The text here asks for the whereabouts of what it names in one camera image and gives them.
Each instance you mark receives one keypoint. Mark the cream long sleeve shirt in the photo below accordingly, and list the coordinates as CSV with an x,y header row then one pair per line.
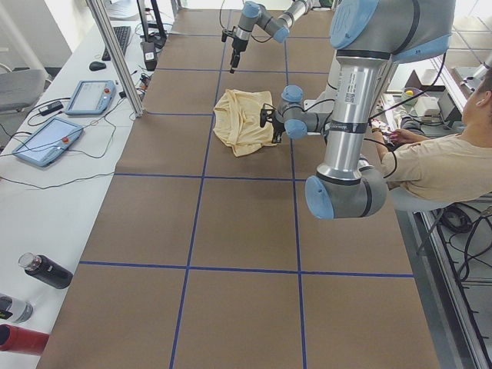
x,y
237,121

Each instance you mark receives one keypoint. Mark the red fire extinguisher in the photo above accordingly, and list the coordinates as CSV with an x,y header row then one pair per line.
x,y
22,341

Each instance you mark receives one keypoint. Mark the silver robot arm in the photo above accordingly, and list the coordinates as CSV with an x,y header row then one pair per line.
x,y
365,35
255,14

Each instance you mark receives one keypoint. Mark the person in beige shirt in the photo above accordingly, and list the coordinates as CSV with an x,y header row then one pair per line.
x,y
449,169

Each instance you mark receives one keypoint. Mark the black water bottle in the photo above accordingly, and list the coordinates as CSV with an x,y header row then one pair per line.
x,y
45,270

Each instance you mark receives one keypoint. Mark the black keyboard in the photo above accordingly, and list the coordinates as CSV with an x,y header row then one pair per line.
x,y
123,35

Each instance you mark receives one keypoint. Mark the black mouse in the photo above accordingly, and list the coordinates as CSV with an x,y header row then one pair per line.
x,y
96,66

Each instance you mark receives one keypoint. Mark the aluminium frame post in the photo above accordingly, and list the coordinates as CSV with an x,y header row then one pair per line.
x,y
103,22

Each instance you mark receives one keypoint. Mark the black box with white label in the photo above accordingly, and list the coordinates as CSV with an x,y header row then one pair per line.
x,y
149,55

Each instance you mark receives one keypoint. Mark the clear water bottle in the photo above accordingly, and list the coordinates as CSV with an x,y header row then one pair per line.
x,y
15,310

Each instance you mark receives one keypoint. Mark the grey office chair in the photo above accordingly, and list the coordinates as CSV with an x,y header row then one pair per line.
x,y
20,89

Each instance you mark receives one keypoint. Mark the blue teach pendant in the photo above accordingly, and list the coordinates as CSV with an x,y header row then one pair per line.
x,y
49,142
91,97

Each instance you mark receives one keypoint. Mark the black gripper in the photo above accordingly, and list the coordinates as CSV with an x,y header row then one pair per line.
x,y
238,45
277,126

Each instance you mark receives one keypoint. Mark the upper blue teach pendant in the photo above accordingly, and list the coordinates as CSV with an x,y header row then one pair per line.
x,y
91,97

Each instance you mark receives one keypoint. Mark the black monitor arm base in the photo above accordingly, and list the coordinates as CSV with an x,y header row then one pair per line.
x,y
152,31

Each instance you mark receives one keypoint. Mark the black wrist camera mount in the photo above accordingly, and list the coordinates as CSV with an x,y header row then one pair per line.
x,y
267,114
228,33

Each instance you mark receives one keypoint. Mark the lower blue teach pendant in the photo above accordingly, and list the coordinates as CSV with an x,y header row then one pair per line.
x,y
49,142

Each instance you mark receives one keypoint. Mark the black power adapter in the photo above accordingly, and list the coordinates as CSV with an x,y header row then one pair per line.
x,y
50,108

